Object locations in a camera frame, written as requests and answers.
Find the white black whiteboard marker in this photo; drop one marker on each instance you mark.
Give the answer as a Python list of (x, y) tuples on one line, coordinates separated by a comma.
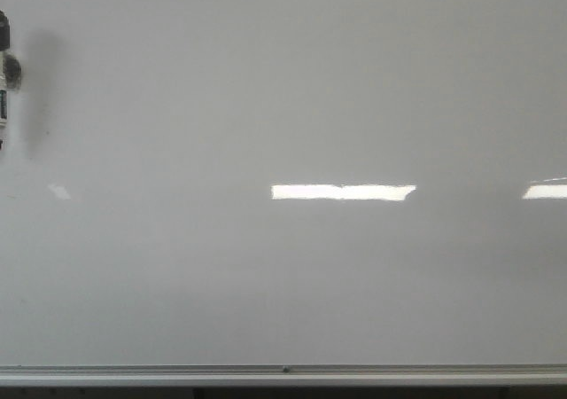
[(10, 73)]

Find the white whiteboard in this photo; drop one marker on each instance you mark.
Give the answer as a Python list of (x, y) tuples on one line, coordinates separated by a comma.
[(214, 193)]

